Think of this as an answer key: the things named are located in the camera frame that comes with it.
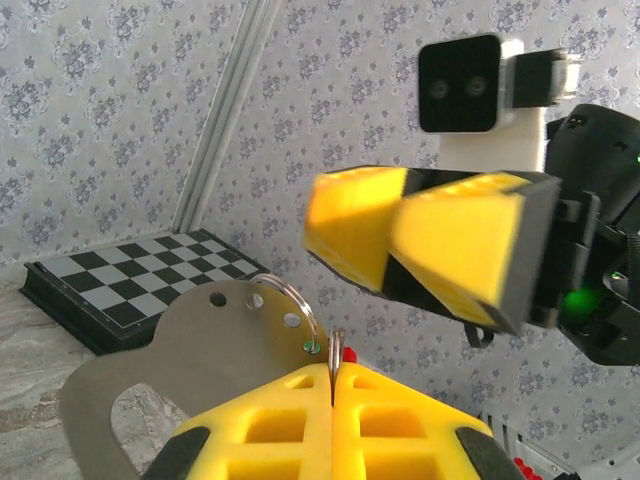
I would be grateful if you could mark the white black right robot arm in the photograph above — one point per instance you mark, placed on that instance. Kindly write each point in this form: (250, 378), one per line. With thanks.
(575, 460)

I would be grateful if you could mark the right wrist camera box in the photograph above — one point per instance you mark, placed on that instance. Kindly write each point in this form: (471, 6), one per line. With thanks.
(460, 82)

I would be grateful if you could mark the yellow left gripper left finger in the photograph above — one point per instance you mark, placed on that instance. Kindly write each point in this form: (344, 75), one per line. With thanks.
(280, 450)

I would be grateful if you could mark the large silver split keyring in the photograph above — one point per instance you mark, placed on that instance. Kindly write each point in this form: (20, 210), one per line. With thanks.
(308, 315)

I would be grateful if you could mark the grey metal plate with holes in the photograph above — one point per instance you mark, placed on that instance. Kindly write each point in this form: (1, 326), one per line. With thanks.
(210, 350)

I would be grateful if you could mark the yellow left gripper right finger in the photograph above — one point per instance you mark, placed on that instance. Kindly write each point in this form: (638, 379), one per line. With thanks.
(390, 450)

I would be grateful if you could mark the black grey chessboard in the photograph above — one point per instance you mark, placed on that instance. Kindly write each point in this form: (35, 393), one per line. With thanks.
(125, 280)

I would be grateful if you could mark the red rounded toy brick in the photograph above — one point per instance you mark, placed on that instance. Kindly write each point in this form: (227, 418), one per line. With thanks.
(351, 354)

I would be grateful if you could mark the aluminium corner post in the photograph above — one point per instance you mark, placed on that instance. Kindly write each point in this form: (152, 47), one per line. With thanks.
(225, 110)

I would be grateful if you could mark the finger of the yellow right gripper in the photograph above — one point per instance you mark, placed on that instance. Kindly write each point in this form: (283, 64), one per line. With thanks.
(350, 225)
(460, 250)

